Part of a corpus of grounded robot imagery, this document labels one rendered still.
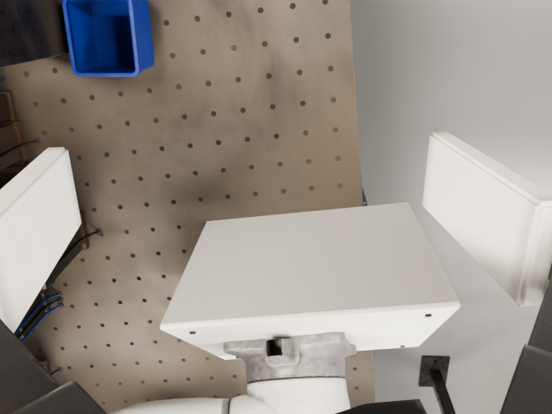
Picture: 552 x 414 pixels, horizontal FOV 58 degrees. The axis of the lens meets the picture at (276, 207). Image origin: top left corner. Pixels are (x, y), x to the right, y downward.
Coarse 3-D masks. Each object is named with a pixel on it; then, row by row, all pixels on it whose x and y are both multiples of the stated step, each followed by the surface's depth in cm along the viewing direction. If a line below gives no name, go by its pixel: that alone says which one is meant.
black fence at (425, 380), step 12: (432, 360) 184; (444, 360) 184; (420, 372) 187; (432, 372) 184; (444, 372) 186; (420, 384) 189; (432, 384) 181; (444, 384) 178; (444, 396) 173; (444, 408) 167
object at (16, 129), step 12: (0, 132) 81; (12, 132) 84; (0, 144) 81; (12, 144) 84; (24, 144) 85; (36, 144) 87; (0, 156) 79; (12, 156) 84; (24, 156) 87; (0, 168) 81
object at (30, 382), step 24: (0, 336) 8; (0, 360) 8; (24, 360) 7; (0, 384) 7; (24, 384) 7; (48, 384) 7; (72, 384) 6; (0, 408) 7; (24, 408) 6; (48, 408) 6; (72, 408) 6; (96, 408) 6
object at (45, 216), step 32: (64, 160) 17; (0, 192) 13; (32, 192) 14; (64, 192) 17; (0, 224) 12; (32, 224) 14; (64, 224) 16; (0, 256) 12; (32, 256) 14; (0, 288) 12; (32, 288) 14
